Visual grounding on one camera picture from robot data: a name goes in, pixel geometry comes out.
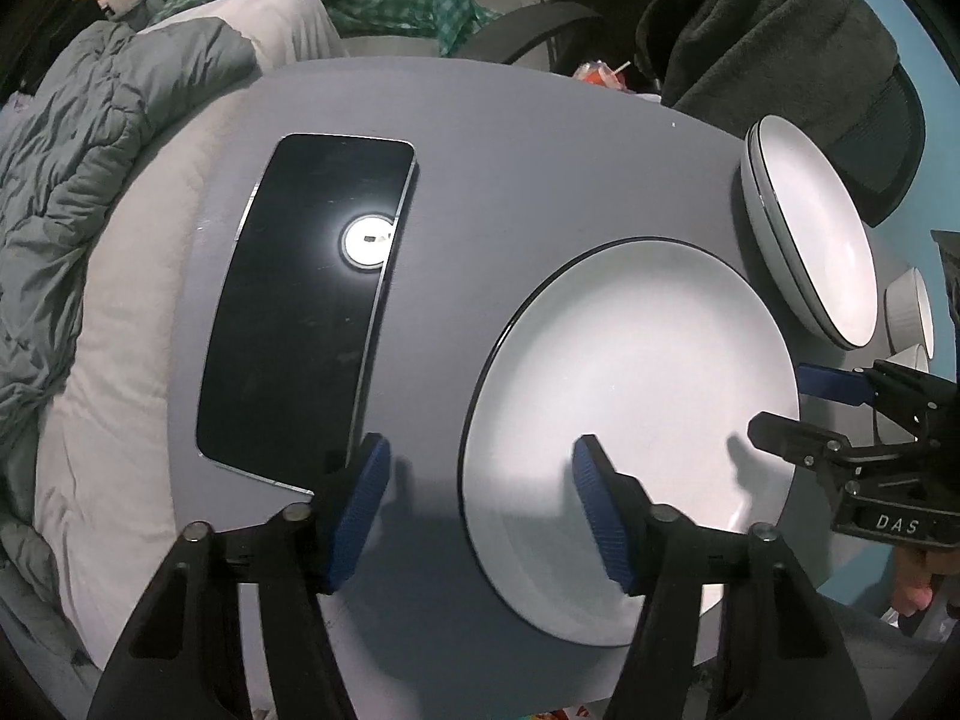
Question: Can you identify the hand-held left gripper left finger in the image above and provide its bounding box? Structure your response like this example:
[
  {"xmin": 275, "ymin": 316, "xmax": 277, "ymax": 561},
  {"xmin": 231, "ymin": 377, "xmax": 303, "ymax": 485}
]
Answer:
[{"xmin": 86, "ymin": 431, "xmax": 395, "ymax": 720}]

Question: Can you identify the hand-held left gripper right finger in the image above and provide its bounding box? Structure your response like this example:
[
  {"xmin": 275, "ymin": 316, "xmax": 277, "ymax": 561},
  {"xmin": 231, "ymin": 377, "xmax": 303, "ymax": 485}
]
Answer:
[{"xmin": 571, "ymin": 433, "xmax": 875, "ymax": 720}]

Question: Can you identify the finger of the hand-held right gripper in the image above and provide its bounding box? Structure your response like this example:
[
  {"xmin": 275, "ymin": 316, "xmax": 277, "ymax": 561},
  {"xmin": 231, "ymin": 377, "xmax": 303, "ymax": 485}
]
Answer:
[
  {"xmin": 799, "ymin": 358, "xmax": 960, "ymax": 428},
  {"xmin": 748, "ymin": 411, "xmax": 931, "ymax": 481}
]

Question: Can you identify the stack of white plates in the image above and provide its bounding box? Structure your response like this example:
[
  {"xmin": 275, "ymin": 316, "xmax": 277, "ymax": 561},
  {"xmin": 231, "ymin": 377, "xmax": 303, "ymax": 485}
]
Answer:
[{"xmin": 742, "ymin": 115, "xmax": 878, "ymax": 350}]

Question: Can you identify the large white plate black rim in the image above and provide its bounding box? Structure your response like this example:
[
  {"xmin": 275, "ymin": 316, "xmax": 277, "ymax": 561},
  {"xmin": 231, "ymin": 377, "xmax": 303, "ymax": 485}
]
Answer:
[{"xmin": 459, "ymin": 238, "xmax": 802, "ymax": 648}]

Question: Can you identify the white bowl black rim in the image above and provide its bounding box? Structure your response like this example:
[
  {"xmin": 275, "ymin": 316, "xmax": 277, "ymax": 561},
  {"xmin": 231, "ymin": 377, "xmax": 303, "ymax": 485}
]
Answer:
[{"xmin": 741, "ymin": 154, "xmax": 860, "ymax": 352}]

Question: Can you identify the person's right hand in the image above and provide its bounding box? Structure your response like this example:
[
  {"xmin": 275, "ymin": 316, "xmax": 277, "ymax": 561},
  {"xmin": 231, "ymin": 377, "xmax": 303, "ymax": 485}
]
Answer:
[{"xmin": 891, "ymin": 540, "xmax": 960, "ymax": 616}]

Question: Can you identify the small white ribbed bowl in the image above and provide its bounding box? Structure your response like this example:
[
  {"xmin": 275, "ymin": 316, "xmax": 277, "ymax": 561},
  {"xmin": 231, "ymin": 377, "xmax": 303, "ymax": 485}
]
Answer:
[
  {"xmin": 885, "ymin": 268, "xmax": 936, "ymax": 361},
  {"xmin": 870, "ymin": 343, "xmax": 932, "ymax": 445}
]

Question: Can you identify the black tablet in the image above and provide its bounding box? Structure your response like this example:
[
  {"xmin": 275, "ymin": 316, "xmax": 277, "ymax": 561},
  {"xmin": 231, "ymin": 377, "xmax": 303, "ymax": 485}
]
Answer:
[{"xmin": 195, "ymin": 133, "xmax": 417, "ymax": 496}]

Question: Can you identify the black office chair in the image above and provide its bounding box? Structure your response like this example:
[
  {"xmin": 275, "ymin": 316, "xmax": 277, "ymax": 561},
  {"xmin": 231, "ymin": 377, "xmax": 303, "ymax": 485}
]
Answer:
[{"xmin": 457, "ymin": 0, "xmax": 931, "ymax": 230}]

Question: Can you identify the white pillow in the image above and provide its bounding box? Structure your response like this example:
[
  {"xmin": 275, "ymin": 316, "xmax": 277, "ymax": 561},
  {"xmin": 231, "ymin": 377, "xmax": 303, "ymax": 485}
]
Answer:
[
  {"xmin": 37, "ymin": 112, "xmax": 263, "ymax": 700},
  {"xmin": 139, "ymin": 0, "xmax": 350, "ymax": 65}
]

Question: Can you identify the dark grey fleece blanket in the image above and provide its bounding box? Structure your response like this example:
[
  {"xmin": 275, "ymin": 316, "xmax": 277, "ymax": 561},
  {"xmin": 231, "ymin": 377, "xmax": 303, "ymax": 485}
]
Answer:
[{"xmin": 544, "ymin": 0, "xmax": 901, "ymax": 143}]

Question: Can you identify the orange snack packet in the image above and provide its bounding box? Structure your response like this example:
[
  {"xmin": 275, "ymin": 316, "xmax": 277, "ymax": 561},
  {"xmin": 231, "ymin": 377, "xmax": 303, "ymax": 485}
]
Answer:
[{"xmin": 574, "ymin": 58, "xmax": 638, "ymax": 92}]

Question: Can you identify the grey comforter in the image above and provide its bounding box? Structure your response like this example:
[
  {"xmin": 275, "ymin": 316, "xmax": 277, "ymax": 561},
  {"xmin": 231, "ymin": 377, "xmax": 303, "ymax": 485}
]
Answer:
[{"xmin": 0, "ymin": 15, "xmax": 257, "ymax": 691}]

